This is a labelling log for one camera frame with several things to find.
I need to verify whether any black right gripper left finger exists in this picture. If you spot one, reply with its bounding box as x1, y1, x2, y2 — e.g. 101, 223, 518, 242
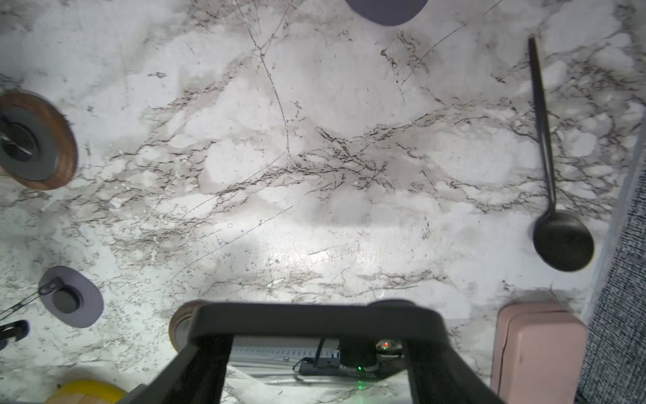
123, 303, 323, 403

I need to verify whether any wooden base stand back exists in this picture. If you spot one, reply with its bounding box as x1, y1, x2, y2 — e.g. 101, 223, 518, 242
168, 300, 208, 353

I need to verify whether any wooden base stand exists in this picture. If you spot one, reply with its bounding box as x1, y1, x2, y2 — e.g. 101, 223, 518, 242
168, 300, 208, 353
1, 90, 78, 191

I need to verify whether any purple round stand front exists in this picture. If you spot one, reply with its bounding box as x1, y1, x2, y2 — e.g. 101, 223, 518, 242
38, 266, 104, 328

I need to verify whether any wooden base stand front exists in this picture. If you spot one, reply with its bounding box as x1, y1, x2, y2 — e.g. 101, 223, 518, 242
1, 90, 78, 191

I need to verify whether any pink rectangular case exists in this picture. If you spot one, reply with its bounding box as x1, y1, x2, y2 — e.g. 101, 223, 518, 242
491, 303, 588, 404

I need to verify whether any purple round stand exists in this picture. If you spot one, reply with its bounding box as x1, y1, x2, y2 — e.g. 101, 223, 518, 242
346, 0, 428, 26
38, 266, 104, 328

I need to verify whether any black long-handled spoon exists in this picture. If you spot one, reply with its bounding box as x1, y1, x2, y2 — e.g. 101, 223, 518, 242
528, 37, 595, 273

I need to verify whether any yellow bamboo steamer basket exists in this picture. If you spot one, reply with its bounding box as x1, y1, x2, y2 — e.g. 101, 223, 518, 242
45, 380, 127, 404

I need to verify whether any purple round stand right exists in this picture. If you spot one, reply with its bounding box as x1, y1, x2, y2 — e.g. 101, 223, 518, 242
346, 0, 428, 26

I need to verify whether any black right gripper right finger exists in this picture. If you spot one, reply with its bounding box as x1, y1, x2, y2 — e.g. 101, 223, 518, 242
322, 301, 501, 403

